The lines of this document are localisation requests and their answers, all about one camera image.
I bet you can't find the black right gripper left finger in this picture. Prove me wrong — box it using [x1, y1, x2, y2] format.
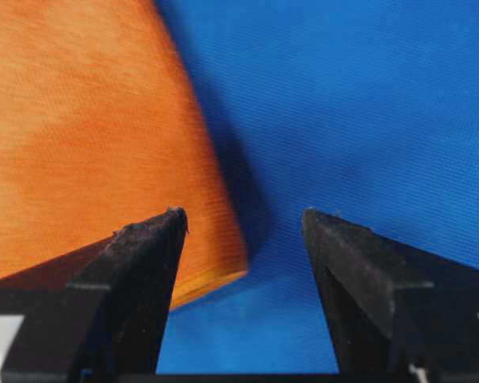
[0, 207, 188, 382]

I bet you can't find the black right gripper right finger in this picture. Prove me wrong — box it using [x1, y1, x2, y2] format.
[302, 208, 479, 382]

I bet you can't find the orange towel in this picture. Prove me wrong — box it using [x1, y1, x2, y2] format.
[0, 1, 247, 307]

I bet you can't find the blue tablecloth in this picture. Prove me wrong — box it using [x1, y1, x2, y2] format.
[157, 1, 479, 374]

